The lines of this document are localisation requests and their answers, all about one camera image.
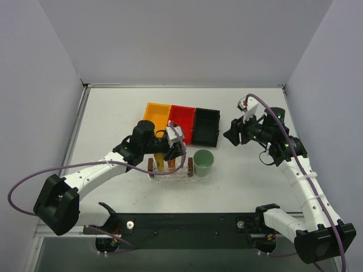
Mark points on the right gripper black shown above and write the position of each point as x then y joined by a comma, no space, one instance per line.
236,132

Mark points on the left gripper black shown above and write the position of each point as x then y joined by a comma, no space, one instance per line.
172,150

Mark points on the orange toothpaste tube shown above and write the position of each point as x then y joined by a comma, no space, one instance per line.
171,165

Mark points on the yellow toothpaste tube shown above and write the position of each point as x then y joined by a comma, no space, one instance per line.
159,160

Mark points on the clear toothbrush holder brown ends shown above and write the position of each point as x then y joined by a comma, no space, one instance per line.
168,170

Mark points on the black plastic bin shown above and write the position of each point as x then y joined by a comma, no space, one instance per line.
206,127

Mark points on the mint green cup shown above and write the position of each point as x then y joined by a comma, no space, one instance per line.
202,162

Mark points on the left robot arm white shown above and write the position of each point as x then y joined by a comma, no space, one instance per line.
58,204

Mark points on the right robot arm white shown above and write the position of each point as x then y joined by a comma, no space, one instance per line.
323,234

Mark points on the clear textured oval tray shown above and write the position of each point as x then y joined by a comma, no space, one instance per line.
181,180

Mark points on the red plastic bin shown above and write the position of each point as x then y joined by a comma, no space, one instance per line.
183,117

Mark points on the yellow plastic bin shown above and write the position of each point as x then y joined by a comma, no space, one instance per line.
158,114

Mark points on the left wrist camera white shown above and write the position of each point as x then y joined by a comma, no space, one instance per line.
174,133

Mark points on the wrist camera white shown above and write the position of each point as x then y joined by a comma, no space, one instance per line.
248,106
174,133

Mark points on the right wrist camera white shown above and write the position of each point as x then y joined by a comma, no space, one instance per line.
248,106

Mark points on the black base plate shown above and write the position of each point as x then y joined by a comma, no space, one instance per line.
186,231

